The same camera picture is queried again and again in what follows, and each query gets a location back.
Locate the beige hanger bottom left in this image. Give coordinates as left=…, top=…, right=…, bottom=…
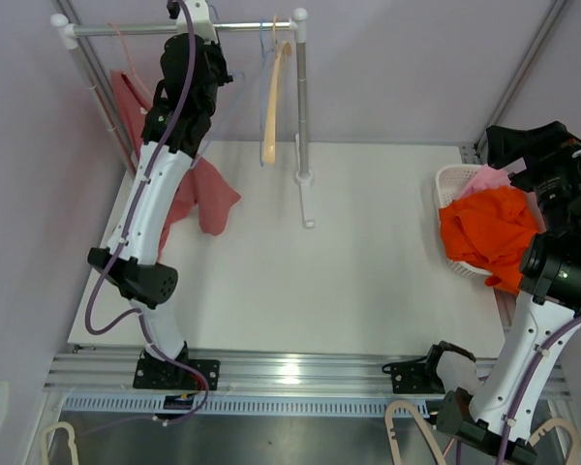
left=39, top=420, right=80, bottom=465

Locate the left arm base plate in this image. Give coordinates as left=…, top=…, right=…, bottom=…
left=132, top=356, right=221, bottom=390

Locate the salmon pink t shirt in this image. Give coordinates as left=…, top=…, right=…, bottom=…
left=110, top=70, right=241, bottom=252

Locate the aluminium mounting rail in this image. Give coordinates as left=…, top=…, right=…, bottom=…
left=43, top=344, right=570, bottom=418

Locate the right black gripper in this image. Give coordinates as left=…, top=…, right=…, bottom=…
left=488, top=122, right=581, bottom=235

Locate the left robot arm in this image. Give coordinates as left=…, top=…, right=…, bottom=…
left=87, top=34, right=232, bottom=388

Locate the pink plastic hanger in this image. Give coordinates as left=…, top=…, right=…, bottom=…
left=108, top=22, right=153, bottom=101

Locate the beige hanger bottom right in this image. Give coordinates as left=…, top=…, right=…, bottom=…
left=527, top=416, right=581, bottom=465

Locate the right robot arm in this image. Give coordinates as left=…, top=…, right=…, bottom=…
left=421, top=121, right=581, bottom=464

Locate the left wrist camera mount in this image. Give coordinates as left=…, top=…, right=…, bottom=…
left=167, top=0, right=219, bottom=45

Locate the silver clothes rack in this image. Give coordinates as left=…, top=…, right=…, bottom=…
left=50, top=5, right=316, bottom=229

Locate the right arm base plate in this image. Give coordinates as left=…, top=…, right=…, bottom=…
left=382, top=359, right=445, bottom=394

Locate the beige plastic hanger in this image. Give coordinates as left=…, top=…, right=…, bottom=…
left=271, top=15, right=279, bottom=50
left=262, top=41, right=292, bottom=165

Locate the light pink t shirt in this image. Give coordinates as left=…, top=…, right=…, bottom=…
left=456, top=165, right=510, bottom=200

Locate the beige hanger bottom centre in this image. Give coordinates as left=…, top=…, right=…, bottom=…
left=383, top=399, right=446, bottom=465

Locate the white plastic laundry basket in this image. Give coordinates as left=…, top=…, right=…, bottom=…
left=433, top=164, right=490, bottom=279

